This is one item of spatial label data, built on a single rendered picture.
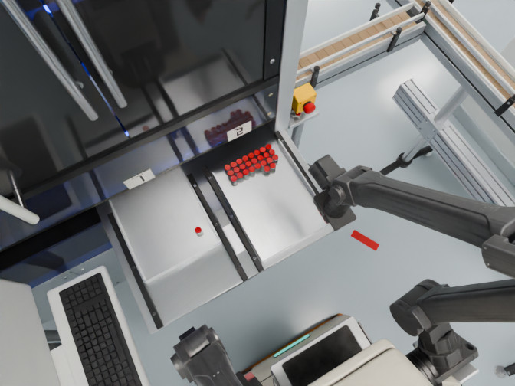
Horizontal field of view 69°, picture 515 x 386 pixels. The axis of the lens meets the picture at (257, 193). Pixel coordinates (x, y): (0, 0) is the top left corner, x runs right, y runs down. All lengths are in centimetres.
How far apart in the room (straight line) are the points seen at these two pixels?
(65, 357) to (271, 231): 74
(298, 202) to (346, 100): 141
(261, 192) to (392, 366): 71
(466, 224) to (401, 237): 168
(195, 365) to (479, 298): 46
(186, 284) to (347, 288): 113
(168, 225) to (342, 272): 117
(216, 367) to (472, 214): 44
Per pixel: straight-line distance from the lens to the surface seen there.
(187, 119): 102
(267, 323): 206
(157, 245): 125
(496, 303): 67
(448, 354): 92
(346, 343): 105
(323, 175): 87
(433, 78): 286
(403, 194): 68
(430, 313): 82
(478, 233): 60
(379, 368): 76
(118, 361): 130
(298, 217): 124
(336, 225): 95
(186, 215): 125
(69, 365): 138
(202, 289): 120
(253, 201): 125
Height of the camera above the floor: 206
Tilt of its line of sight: 69 degrees down
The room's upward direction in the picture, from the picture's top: 1 degrees clockwise
